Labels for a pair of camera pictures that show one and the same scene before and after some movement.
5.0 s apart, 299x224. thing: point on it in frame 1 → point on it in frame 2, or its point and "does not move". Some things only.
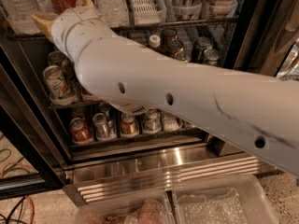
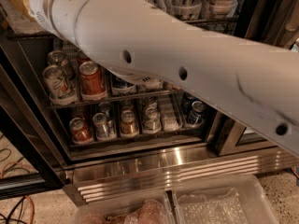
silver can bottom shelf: [102, 125] does not move
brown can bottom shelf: [129, 125] does not move
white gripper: [67, 21] → [39, 4]
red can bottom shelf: [80, 131] does not move
